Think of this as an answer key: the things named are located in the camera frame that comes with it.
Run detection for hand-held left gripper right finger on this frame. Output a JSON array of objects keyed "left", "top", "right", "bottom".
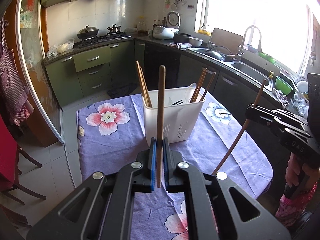
[{"left": 162, "top": 137, "right": 292, "bottom": 240}]

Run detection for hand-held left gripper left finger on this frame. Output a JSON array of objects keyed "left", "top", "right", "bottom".
[{"left": 26, "top": 137, "right": 158, "bottom": 240}]

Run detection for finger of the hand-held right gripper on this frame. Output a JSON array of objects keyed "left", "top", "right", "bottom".
[{"left": 245, "top": 104, "right": 312, "bottom": 140}]

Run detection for white utensil holder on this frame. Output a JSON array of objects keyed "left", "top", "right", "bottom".
[{"left": 142, "top": 86, "right": 206, "bottom": 144}]

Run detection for dark brown wooden chopstick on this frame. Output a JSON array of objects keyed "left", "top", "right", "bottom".
[
  {"left": 190, "top": 67, "right": 206, "bottom": 103},
  {"left": 155, "top": 65, "right": 166, "bottom": 189}
]

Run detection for person's right hand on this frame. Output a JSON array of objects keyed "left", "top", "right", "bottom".
[{"left": 286, "top": 152, "right": 303, "bottom": 189}]

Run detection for patterned cloth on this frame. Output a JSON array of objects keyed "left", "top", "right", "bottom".
[{"left": 272, "top": 88, "right": 289, "bottom": 108}]

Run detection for crumpled plastic bag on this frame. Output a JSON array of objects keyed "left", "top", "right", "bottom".
[{"left": 290, "top": 92, "right": 309, "bottom": 117}]

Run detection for green bowl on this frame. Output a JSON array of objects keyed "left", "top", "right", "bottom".
[{"left": 275, "top": 76, "right": 293, "bottom": 95}]

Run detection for purple floral tablecloth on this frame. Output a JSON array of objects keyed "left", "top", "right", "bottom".
[{"left": 76, "top": 92, "right": 273, "bottom": 240}]

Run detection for stainless double sink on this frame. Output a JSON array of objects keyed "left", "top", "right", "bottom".
[{"left": 192, "top": 47, "right": 273, "bottom": 90}]

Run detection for white dishes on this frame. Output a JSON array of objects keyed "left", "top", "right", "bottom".
[{"left": 295, "top": 76, "right": 309, "bottom": 93}]

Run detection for white plastic spoon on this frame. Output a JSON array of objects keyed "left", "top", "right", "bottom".
[{"left": 184, "top": 82, "right": 197, "bottom": 104}]

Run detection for dark floor mat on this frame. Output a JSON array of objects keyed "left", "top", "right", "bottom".
[{"left": 107, "top": 82, "right": 138, "bottom": 99}]

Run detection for tall steel faucet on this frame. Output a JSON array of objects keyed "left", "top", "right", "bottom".
[{"left": 236, "top": 25, "right": 262, "bottom": 63}]

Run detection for wooden cutting board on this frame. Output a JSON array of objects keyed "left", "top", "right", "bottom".
[{"left": 212, "top": 27, "right": 247, "bottom": 53}]

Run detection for small steel faucet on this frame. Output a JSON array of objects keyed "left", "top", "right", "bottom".
[{"left": 201, "top": 24, "right": 215, "bottom": 49}]

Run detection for black built-in appliance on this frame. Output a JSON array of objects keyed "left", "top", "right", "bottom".
[{"left": 144, "top": 43, "right": 181, "bottom": 98}]

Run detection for patterned rag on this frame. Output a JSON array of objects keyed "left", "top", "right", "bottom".
[{"left": 169, "top": 42, "right": 192, "bottom": 50}]

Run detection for window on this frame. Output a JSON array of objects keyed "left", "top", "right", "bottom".
[{"left": 195, "top": 0, "right": 313, "bottom": 75}]

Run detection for black inner pot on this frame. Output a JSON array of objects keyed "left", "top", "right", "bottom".
[{"left": 173, "top": 32, "right": 192, "bottom": 44}]

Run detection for green base cabinets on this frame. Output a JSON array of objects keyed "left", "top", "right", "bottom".
[{"left": 44, "top": 39, "right": 275, "bottom": 110}]

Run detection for green drawer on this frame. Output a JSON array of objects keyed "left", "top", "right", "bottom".
[{"left": 73, "top": 45, "right": 112, "bottom": 73}]

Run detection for dark granite countertop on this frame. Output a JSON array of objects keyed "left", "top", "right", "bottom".
[{"left": 44, "top": 34, "right": 310, "bottom": 120}]

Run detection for white rice cooker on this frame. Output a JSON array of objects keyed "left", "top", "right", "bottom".
[{"left": 152, "top": 11, "right": 181, "bottom": 40}]

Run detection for black gas stove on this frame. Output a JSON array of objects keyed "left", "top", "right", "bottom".
[{"left": 75, "top": 32, "right": 132, "bottom": 48}]

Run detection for black lidded wok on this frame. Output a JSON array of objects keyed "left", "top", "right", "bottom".
[{"left": 77, "top": 25, "right": 100, "bottom": 40}]

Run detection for white plastic bag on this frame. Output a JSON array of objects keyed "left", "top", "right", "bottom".
[{"left": 47, "top": 38, "right": 75, "bottom": 58}]

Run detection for red covered chair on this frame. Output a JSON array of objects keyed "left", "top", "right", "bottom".
[{"left": 0, "top": 115, "right": 47, "bottom": 228}]

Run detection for frosted glass sliding door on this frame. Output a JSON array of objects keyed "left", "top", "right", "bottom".
[{"left": 16, "top": 0, "right": 65, "bottom": 143}]

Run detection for purple checked apron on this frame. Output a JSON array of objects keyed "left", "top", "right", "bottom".
[{"left": 0, "top": 16, "right": 34, "bottom": 127}]

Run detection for black wok with handle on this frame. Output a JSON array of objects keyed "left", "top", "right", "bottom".
[{"left": 203, "top": 45, "right": 240, "bottom": 62}]

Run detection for wall-hung kitchen tools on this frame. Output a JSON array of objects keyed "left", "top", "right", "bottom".
[{"left": 164, "top": 0, "right": 196, "bottom": 12}]

